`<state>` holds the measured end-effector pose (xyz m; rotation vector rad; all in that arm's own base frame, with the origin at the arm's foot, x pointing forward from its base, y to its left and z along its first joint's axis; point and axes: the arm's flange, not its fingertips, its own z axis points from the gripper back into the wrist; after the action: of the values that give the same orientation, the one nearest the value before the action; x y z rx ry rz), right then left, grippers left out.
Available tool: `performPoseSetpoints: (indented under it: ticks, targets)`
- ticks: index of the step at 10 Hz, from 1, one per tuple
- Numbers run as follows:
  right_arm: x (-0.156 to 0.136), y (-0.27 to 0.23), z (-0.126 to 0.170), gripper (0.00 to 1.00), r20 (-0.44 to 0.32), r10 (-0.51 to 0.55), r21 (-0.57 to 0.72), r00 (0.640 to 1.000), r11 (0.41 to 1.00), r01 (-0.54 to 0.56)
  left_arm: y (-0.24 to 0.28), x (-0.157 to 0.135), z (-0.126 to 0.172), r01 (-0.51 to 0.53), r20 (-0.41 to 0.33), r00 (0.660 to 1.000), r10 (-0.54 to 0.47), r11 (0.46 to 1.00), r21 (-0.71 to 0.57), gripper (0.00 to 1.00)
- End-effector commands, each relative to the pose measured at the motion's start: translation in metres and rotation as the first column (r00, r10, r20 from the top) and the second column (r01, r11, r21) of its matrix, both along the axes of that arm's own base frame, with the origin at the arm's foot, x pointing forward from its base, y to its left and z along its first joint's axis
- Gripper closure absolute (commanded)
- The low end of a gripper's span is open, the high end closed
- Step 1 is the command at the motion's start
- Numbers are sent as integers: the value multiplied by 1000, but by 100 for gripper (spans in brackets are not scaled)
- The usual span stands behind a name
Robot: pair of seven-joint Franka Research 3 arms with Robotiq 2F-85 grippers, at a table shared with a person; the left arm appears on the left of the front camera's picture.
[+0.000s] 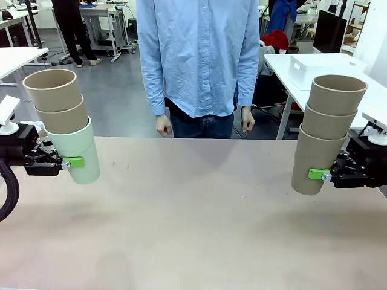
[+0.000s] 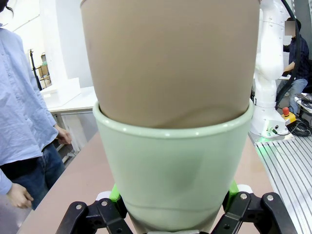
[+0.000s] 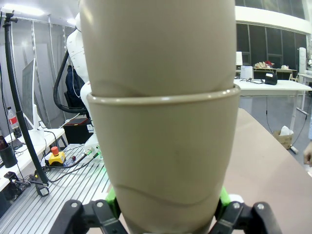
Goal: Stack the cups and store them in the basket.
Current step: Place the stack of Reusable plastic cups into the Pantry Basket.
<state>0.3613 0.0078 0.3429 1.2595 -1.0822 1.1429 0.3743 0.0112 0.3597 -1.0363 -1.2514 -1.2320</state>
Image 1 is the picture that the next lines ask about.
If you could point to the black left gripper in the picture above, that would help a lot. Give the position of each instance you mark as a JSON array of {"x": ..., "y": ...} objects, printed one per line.
[{"x": 27, "y": 151}]

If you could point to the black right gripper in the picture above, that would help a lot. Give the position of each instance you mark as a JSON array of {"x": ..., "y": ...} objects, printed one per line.
[{"x": 359, "y": 169}]

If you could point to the pale green cup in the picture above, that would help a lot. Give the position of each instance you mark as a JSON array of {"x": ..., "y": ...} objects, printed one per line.
[{"x": 81, "y": 145}]

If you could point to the white plastic basket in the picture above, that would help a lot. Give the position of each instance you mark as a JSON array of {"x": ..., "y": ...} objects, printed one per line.
[{"x": 305, "y": 65}]

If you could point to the person's right forearm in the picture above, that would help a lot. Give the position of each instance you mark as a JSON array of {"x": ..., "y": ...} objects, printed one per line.
[{"x": 152, "y": 87}]

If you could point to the person's left forearm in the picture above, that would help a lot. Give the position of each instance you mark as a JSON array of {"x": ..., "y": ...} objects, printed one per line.
[{"x": 248, "y": 81}]

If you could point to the person's left hand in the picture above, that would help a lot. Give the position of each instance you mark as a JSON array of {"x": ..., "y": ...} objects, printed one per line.
[{"x": 248, "y": 122}]

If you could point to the person's right hand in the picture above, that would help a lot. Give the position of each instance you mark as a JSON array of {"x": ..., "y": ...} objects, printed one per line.
[{"x": 163, "y": 127}]

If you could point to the black office chair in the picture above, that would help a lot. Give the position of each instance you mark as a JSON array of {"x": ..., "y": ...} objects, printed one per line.
[{"x": 269, "y": 90}]

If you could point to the white desk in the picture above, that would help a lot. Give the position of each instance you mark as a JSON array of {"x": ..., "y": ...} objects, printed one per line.
[
  {"x": 18, "y": 60},
  {"x": 278, "y": 65},
  {"x": 96, "y": 10}
]

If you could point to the person in black trousers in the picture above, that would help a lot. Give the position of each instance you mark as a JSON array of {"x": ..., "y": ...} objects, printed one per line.
[{"x": 72, "y": 30}]

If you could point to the red plush garment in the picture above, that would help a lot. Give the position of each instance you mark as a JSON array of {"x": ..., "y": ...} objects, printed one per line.
[{"x": 275, "y": 39}]

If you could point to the black stand pole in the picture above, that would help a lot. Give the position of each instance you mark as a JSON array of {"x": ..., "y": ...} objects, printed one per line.
[{"x": 33, "y": 24}]

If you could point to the black computer monitor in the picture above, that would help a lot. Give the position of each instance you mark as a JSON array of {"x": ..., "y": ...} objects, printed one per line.
[{"x": 329, "y": 30}]

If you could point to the person in light blue shirt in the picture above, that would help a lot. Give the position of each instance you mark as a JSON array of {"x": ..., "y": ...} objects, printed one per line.
[{"x": 196, "y": 60}]

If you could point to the blue jacket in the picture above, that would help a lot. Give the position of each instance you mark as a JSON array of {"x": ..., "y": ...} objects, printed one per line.
[{"x": 282, "y": 15}]

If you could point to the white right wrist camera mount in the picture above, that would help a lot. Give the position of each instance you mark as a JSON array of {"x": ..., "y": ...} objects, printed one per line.
[{"x": 375, "y": 125}]

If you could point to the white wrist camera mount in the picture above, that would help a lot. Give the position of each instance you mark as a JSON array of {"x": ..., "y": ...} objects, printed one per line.
[
  {"x": 375, "y": 125},
  {"x": 7, "y": 114}
]

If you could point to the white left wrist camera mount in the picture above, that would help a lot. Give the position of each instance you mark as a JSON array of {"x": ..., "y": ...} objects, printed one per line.
[{"x": 7, "y": 114}]

